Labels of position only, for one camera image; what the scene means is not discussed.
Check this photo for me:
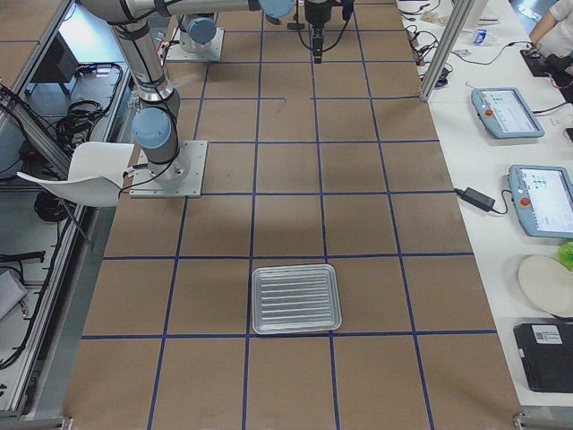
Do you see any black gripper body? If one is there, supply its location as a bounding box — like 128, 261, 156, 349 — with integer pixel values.
303, 0, 354, 30

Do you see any person forearm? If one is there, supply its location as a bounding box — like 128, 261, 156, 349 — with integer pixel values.
529, 0, 572, 58

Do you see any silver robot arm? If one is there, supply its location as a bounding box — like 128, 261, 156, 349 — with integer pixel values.
178, 13, 217, 52
83, 0, 297, 108

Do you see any silver metal tray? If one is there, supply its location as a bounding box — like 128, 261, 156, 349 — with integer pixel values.
252, 263, 342, 335

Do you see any blue teach pendant far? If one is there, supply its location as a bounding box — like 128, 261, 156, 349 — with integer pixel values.
471, 87, 545, 139

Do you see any blue teach pendant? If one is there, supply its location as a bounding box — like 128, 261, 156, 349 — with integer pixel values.
508, 165, 572, 239
471, 87, 545, 139

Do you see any black power adapter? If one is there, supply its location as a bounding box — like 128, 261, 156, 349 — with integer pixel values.
455, 187, 495, 212

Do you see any white plastic chair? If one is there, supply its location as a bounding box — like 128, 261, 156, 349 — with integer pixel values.
17, 142, 134, 207

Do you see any blue teach pendant near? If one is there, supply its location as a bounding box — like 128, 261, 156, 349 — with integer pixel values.
508, 165, 572, 239

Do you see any white round plate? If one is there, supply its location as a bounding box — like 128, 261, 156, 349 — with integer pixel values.
517, 255, 572, 318

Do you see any black laptop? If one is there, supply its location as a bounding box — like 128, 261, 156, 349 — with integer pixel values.
513, 323, 572, 393

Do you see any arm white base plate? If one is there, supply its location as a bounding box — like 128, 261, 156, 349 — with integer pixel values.
128, 141, 208, 198
166, 28, 225, 63

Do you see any aluminium frame post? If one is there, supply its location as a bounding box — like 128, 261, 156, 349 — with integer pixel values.
419, 0, 475, 101

